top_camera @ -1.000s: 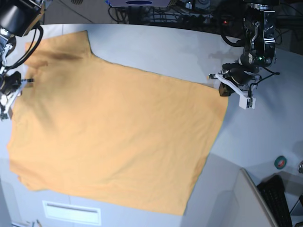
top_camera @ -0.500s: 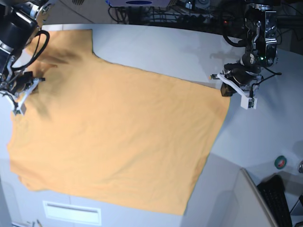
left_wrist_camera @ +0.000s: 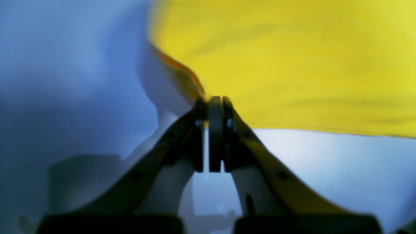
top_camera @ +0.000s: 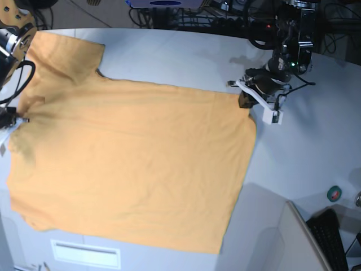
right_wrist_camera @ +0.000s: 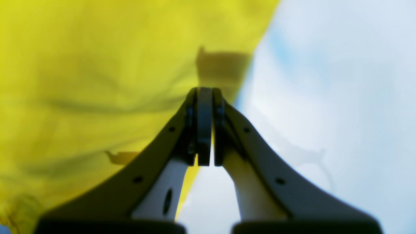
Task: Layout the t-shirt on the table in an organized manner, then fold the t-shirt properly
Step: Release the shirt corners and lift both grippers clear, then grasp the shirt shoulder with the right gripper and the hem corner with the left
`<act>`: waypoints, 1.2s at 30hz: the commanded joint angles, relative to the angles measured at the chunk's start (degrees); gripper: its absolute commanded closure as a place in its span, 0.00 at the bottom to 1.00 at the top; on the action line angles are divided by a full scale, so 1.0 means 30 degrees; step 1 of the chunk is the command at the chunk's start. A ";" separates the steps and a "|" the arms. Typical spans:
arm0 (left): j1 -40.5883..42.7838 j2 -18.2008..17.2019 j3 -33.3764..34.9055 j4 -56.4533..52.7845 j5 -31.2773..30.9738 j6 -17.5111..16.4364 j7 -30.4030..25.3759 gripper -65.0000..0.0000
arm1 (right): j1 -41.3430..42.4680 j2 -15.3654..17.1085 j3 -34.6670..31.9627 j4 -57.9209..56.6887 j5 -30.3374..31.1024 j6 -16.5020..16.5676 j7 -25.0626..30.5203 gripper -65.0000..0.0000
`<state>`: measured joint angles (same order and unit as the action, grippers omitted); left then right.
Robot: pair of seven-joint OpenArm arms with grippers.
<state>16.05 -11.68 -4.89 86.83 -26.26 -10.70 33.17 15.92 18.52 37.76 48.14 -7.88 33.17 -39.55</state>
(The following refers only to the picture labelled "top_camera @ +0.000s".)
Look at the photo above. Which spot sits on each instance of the black keyboard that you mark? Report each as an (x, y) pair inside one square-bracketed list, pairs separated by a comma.
[(325, 229)]

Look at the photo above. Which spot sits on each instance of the white partition panel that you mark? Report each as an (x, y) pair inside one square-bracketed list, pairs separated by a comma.
[(302, 252)]

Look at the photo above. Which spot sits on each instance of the orange t-shirt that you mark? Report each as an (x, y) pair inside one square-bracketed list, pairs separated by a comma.
[(137, 162)]

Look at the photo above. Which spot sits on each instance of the metal knob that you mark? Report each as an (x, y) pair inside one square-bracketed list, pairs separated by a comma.
[(358, 200)]

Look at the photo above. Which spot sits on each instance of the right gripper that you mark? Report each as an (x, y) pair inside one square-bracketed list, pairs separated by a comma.
[(8, 117)]

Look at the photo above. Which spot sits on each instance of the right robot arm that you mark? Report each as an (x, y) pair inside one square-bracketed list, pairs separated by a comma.
[(18, 29)]

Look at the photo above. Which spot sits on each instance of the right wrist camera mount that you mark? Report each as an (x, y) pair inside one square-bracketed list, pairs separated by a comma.
[(8, 129)]

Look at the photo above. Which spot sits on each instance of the white recessed table tray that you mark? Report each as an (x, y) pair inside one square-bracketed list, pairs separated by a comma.
[(87, 255)]

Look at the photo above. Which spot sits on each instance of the green tape roll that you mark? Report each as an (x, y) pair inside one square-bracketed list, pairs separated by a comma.
[(334, 193)]

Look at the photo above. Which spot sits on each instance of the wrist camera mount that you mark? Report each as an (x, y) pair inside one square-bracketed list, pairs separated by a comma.
[(8, 129), (272, 112)]

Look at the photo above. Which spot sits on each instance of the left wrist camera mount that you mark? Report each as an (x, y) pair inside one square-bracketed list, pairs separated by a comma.
[(272, 112)]

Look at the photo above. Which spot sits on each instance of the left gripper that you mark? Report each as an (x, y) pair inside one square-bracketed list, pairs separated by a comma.
[(266, 81)]

